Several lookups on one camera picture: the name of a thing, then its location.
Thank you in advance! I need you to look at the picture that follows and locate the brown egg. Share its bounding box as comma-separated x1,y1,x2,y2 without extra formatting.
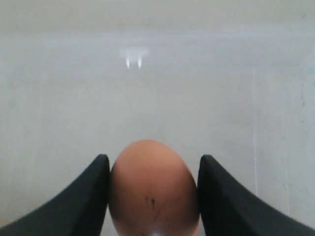
109,140,200,236

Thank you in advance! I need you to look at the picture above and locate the clear plastic container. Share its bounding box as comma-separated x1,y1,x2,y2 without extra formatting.
0,0,315,227

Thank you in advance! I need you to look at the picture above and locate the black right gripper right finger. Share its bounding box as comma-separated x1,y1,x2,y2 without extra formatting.
197,155,315,236

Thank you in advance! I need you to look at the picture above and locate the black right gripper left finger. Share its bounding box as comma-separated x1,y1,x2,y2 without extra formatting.
0,154,110,236

